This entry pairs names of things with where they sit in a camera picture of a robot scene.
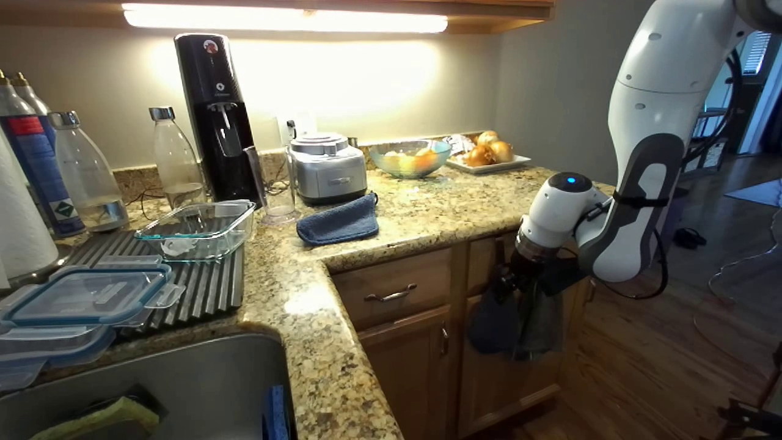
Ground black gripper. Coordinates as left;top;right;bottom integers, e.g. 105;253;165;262
489;244;586;320

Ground blue towel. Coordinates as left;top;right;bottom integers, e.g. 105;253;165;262
296;193;380;246
467;279;520;354

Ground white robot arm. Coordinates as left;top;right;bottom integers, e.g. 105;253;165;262
484;0;782;318

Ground wooden drawer with towels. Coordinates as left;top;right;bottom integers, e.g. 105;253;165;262
467;231;516;295

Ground grey hanging towel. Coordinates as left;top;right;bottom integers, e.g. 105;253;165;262
518;290;563;359

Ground folded blue towel on counter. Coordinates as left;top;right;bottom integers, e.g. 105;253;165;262
296;193;380;246

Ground white paper towel roll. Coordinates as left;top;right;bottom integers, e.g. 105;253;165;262
0;133;60;288

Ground white plate with bread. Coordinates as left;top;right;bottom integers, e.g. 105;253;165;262
446;128;528;176

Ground wooden cabinet door right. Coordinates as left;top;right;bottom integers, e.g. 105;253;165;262
457;281;589;436

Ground wooden cabinet door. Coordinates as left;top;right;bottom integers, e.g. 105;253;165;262
360;307;453;440
457;281;589;436

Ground wooden cabinet door left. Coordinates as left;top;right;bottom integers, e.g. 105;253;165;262
360;307;453;440

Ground glass fruit bowl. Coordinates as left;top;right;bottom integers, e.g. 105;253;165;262
371;139;451;177

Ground silver food processor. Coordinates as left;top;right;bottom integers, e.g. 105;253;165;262
292;133;366;204

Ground blue sponge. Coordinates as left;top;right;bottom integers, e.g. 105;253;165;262
263;383;294;440

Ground grey ribbed drying mat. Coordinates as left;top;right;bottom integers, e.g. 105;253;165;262
67;231;246;336

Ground black soda maker machine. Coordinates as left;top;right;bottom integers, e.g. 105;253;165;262
173;31;265;207

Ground glass baking dish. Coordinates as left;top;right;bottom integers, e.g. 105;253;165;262
138;198;255;262

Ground steel kitchen sink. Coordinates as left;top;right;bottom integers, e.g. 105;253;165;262
0;331;298;440

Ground clear soda bottle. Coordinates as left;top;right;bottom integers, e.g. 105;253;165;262
150;104;206;207

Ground green sponge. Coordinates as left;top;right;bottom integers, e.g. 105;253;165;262
32;395;162;440

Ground blue rimmed container lid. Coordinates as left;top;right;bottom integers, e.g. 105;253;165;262
2;264;183;328

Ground clear plastic bottle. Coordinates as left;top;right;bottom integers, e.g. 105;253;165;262
55;109;128;235

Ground under cabinet light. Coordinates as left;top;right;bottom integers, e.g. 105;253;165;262
123;2;451;34

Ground blue spray can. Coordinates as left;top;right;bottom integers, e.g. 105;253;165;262
0;76;87;236

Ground wooden drawer with handle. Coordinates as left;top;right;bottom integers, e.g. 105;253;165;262
334;249;453;329

